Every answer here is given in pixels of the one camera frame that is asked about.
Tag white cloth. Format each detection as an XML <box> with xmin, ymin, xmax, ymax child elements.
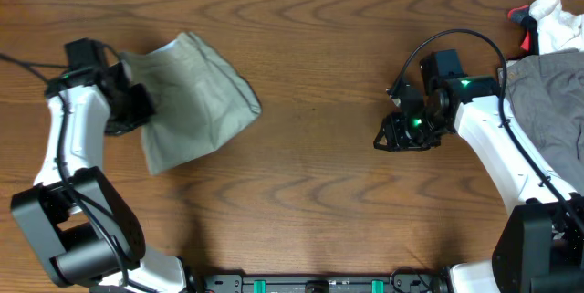
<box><xmin>527</xmin><ymin>0</ymin><xmax>584</xmax><ymax>56</ymax></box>

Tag red black garment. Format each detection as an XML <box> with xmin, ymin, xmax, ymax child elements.
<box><xmin>507</xmin><ymin>5</ymin><xmax>539</xmax><ymax>55</ymax></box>

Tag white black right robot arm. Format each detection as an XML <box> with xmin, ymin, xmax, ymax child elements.
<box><xmin>373</xmin><ymin>50</ymin><xmax>583</xmax><ymax>292</ymax></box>

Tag khaki green shorts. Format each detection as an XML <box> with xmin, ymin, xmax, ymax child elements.
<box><xmin>121</xmin><ymin>32</ymin><xmax>262</xmax><ymax>175</ymax></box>

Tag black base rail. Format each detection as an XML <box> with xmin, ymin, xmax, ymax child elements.
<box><xmin>195</xmin><ymin>268</ymin><xmax>453</xmax><ymax>293</ymax></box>

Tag grey trousers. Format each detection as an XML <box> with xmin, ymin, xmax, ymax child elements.
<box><xmin>506</xmin><ymin>49</ymin><xmax>583</xmax><ymax>194</ymax></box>

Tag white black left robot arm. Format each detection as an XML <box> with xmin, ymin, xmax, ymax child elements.
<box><xmin>11</xmin><ymin>63</ymin><xmax>196</xmax><ymax>292</ymax></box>

